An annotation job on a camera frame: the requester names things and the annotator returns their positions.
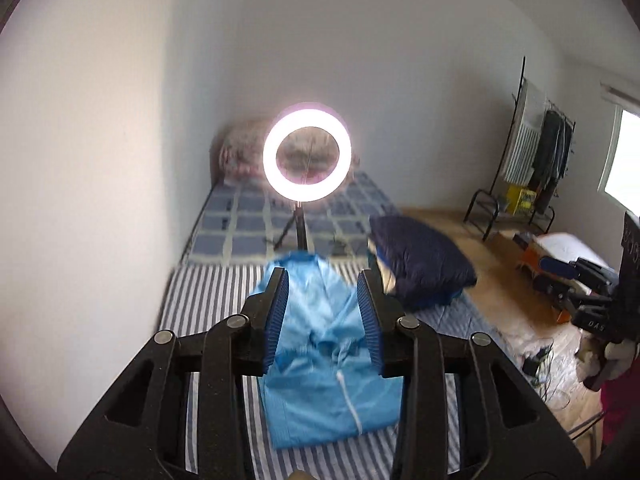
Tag ring light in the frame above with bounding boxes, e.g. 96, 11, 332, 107
262, 102, 352, 204

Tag person's right hand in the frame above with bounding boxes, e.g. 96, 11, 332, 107
602, 338, 640, 378

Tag person's right forearm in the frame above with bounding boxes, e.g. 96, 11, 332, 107
600, 370, 640, 451

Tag orange box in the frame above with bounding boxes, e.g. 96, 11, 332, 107
517, 240, 576, 321

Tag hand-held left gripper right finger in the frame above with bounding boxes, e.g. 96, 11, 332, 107
356, 269, 586, 480

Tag light blue coat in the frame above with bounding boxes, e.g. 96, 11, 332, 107
247, 250, 406, 451

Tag folded floral quilts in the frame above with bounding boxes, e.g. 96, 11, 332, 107
217, 117, 361, 183

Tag hanging dark clothes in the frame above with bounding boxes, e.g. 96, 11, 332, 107
529, 109, 573, 213

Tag clear bubble wrap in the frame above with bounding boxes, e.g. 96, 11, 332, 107
500, 310, 601, 411

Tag striped blanket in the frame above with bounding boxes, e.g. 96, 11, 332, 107
160, 255, 506, 480

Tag window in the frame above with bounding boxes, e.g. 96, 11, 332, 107
597, 82, 640, 216

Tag black tripod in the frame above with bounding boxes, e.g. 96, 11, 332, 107
272, 202, 313, 251

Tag white cloth cover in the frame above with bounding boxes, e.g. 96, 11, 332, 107
537, 232, 611, 268

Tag black clothes rack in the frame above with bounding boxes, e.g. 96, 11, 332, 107
462, 55, 576, 241

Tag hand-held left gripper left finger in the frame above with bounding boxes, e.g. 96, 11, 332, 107
57, 266, 291, 480

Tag stack of dark folded clothes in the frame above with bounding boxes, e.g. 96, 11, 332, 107
369, 215, 478, 311

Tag blue checked blanket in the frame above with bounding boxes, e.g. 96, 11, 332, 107
182, 172, 401, 266

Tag yellow crate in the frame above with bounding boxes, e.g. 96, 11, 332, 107
505, 185, 538, 213

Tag cardboard box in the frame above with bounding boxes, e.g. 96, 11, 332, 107
492, 230, 531, 256

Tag hanging striped cloth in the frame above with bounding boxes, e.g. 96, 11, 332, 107
501, 77, 548, 186

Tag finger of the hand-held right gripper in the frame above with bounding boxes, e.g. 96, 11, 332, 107
574, 257, 620, 296
534, 255, 609, 312

